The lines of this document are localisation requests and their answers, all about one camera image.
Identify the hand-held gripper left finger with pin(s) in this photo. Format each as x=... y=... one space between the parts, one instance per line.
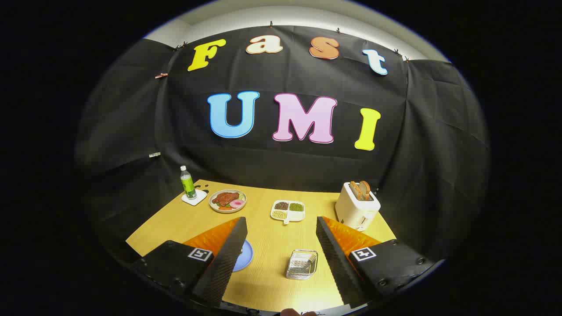
x=221 y=267

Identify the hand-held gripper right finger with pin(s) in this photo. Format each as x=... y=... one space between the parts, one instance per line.
x=336 y=263

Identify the blue round plate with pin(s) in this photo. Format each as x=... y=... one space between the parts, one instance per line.
x=246 y=259

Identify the white toaster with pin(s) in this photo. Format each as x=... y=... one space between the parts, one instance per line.
x=351 y=210

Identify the white divided bean tray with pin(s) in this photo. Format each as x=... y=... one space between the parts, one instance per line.
x=298 y=215

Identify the plate of toy food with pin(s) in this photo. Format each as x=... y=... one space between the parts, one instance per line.
x=226 y=198

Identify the white square coaster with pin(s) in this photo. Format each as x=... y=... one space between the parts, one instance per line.
x=194 y=201

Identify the green drink bottle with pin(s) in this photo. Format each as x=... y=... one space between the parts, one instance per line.
x=188 y=184

